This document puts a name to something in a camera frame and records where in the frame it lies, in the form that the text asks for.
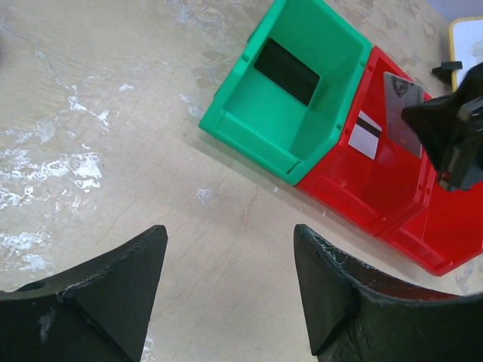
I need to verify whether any red double plastic bin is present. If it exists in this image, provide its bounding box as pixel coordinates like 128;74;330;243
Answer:
297;48;482;276

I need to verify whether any white card grey stripe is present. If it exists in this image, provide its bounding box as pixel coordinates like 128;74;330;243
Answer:
383;72;424;158

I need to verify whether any black credit card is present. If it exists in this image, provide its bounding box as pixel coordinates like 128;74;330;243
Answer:
254;38;320;106

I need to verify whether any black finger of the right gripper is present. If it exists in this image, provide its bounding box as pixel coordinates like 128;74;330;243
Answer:
402;63;482;170

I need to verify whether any green plastic bin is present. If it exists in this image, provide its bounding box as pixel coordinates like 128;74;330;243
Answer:
199;1;371;185

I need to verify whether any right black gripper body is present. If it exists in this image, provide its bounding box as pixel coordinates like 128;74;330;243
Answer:
438;97;482;192

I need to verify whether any white board wooden frame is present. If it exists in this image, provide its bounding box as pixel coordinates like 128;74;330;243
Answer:
449;16;483;91

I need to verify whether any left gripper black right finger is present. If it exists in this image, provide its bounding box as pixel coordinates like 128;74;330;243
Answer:
294;224;482;361

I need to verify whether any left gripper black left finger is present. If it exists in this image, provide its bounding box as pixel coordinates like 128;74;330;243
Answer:
1;225;168;361

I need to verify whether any black board stand clip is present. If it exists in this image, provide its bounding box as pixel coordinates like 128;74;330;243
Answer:
431;61;463;78

